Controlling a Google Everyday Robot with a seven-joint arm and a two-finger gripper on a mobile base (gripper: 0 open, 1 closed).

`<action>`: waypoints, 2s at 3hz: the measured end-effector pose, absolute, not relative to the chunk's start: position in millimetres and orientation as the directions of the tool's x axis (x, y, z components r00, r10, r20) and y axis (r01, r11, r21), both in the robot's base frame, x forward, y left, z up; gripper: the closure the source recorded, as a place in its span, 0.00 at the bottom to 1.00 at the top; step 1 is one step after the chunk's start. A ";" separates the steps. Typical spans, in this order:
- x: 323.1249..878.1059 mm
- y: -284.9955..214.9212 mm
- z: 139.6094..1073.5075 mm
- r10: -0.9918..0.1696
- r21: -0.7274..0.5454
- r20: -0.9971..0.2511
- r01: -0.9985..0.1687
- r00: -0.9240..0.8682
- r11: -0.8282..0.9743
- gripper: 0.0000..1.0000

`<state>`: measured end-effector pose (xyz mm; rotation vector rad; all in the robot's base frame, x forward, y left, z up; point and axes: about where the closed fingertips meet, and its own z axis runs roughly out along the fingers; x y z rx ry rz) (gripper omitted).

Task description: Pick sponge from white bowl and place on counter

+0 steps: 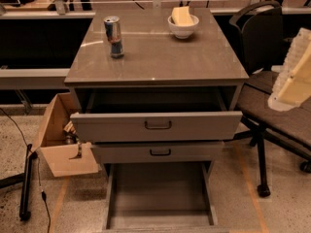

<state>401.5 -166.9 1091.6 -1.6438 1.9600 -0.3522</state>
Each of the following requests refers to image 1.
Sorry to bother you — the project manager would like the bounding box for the black floor stand bar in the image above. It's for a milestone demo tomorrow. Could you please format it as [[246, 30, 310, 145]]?
[[19, 144, 37, 221]]

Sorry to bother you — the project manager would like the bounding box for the grey drawer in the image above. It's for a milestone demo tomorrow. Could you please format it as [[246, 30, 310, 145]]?
[[71, 91, 242, 143], [91, 142, 224, 164]]

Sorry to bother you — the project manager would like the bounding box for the grey drawer cabinet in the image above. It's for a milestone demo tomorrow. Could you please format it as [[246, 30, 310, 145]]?
[[64, 7, 250, 167]]

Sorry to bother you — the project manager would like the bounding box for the black office chair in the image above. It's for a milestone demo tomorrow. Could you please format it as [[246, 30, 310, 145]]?
[[229, 1, 311, 197]]

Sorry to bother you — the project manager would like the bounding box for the grey middle drawer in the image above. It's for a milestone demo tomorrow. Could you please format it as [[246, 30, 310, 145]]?
[[91, 142, 224, 164]]

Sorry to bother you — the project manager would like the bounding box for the silver blue drink can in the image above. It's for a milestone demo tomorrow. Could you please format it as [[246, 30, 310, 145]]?
[[104, 16, 123, 58]]

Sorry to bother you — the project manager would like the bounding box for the white ceramic bowl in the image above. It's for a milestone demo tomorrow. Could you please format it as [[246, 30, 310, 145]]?
[[167, 15, 199, 39]]

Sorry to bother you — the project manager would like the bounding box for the yellow sponge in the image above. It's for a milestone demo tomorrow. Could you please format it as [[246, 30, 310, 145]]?
[[171, 6, 193, 26]]

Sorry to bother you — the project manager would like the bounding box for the black floor cable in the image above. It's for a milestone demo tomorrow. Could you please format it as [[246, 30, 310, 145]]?
[[0, 108, 52, 233]]

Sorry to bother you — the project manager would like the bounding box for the grey top drawer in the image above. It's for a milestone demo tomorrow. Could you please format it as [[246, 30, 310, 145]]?
[[71, 91, 242, 143]]

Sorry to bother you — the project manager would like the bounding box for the open cardboard box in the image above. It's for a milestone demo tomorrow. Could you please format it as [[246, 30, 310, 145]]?
[[32, 93, 98, 177]]

